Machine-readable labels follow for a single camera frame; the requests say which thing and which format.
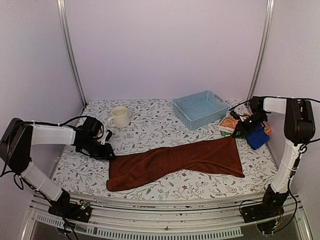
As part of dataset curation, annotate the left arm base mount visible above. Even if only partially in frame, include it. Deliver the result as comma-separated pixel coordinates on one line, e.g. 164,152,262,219
48,189,92,223

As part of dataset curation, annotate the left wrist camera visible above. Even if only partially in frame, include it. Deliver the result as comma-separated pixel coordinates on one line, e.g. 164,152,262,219
82,116,113,145

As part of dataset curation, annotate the left aluminium frame post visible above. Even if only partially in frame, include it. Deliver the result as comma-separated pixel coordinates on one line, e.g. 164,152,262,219
56,0,88,107

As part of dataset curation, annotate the blue towel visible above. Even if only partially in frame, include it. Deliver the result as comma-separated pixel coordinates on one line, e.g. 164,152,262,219
245,125,270,150

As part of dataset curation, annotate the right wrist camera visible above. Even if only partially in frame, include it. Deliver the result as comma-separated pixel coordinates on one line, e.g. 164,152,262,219
229,110,247,122

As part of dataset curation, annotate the orange patterned towel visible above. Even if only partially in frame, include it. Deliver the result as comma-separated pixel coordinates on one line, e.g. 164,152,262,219
218,116,272,136

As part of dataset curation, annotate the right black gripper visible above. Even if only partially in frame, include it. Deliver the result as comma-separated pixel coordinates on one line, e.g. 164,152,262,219
232,112,268,138

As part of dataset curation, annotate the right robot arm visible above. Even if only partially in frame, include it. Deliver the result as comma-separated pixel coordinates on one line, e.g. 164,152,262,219
229,96,320,195

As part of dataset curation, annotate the cream ceramic mug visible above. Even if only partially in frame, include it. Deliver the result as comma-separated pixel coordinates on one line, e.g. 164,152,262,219
107,106,130,128

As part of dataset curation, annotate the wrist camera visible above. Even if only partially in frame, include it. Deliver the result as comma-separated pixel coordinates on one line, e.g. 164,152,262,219
229,110,247,122
82,116,113,145

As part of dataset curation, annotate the right aluminium frame post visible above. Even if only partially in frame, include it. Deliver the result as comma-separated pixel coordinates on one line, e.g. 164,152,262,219
246,0,275,100

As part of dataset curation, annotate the brown towel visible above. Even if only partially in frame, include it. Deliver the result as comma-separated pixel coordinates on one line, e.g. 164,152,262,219
106,136,245,192

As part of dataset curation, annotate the green towel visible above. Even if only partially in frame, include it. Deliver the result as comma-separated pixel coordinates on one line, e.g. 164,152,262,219
220,130,247,139

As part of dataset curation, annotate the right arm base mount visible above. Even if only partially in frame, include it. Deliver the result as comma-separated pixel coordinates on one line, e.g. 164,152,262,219
239,185,289,223

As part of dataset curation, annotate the aluminium frame post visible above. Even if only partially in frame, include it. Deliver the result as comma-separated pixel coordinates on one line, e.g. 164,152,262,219
56,0,88,107
246,0,275,100

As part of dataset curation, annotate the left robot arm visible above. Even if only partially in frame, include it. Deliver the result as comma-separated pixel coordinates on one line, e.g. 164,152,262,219
0,115,116,217

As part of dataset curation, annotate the front aluminium rail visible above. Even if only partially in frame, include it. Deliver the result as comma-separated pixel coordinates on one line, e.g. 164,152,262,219
22,193,313,240

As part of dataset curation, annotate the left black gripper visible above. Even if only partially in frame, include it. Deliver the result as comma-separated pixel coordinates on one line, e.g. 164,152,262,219
80,138,117,161

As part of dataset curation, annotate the floral table mat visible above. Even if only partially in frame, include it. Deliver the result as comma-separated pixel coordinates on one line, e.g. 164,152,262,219
52,99,277,201

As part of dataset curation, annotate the light blue plastic basket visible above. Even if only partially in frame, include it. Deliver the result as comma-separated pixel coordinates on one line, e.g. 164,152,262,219
172,90,229,131

